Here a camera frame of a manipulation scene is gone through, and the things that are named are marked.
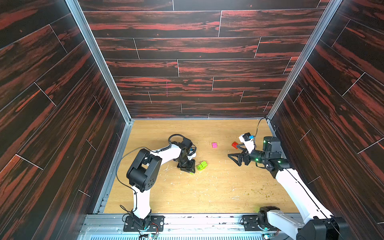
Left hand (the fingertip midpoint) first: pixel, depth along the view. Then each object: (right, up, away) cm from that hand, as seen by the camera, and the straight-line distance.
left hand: (193, 171), depth 91 cm
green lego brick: (+4, +3, 0) cm, 5 cm away
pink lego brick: (+15, +15, +13) cm, 25 cm away
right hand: (+23, +15, -12) cm, 30 cm away
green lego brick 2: (+6, +4, +1) cm, 8 cm away
